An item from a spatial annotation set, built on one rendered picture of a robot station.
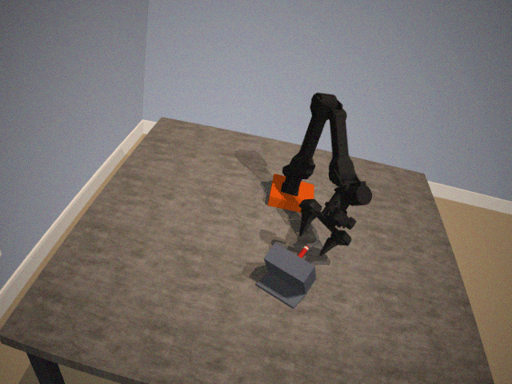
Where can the red peg with white band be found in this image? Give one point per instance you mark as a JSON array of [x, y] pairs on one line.
[[303, 251]]

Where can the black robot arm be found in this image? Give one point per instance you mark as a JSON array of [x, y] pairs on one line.
[[351, 191]]

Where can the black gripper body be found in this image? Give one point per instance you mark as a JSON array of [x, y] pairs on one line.
[[329, 222]]

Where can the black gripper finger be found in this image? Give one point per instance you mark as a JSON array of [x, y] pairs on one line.
[[331, 243], [307, 217]]

